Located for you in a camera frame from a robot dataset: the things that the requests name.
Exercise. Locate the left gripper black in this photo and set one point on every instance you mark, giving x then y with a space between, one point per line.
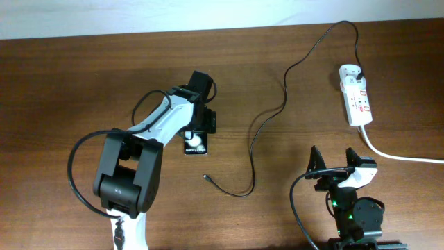
209 123

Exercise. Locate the white USB charger plug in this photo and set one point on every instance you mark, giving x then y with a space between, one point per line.
351 78

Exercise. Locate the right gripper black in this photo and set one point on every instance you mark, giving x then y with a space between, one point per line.
331 178

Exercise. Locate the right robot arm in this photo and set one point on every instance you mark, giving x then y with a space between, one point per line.
358 219

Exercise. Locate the black smartphone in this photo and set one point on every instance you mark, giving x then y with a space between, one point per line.
195 143

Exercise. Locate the white power strip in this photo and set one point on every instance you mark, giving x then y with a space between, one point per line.
357 107

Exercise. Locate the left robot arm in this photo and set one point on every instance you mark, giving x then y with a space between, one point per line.
128 175

